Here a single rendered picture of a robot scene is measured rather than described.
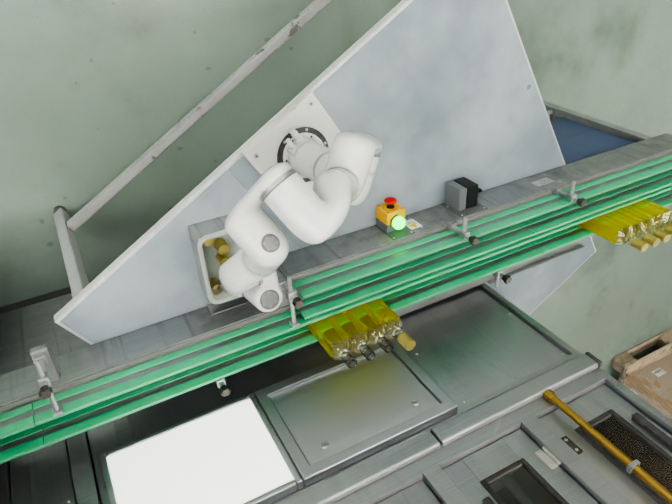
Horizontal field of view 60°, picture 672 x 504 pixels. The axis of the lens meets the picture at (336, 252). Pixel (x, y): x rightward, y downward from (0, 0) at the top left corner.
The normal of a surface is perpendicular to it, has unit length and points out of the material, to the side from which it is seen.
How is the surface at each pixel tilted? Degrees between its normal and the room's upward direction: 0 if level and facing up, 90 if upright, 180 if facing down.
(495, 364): 90
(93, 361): 90
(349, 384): 90
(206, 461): 90
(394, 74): 0
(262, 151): 5
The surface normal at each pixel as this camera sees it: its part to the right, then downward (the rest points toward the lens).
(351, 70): 0.47, 0.44
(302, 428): -0.05, -0.85
